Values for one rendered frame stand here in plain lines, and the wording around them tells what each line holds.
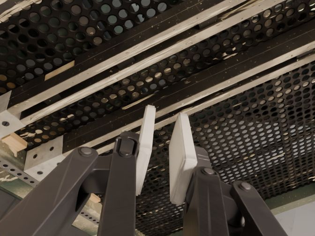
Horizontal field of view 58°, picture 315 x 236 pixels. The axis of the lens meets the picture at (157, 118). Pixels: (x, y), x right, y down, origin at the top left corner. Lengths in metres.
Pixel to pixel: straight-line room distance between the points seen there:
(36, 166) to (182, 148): 0.71
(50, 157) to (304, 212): 2.94
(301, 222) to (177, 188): 3.24
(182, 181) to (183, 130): 0.04
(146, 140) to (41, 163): 0.69
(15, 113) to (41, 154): 0.19
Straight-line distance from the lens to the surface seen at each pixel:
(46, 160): 0.82
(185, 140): 0.17
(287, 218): 3.39
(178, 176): 0.16
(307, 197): 1.49
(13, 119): 0.72
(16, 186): 0.97
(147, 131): 0.17
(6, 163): 0.87
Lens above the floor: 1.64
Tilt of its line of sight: 33 degrees down
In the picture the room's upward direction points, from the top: 95 degrees clockwise
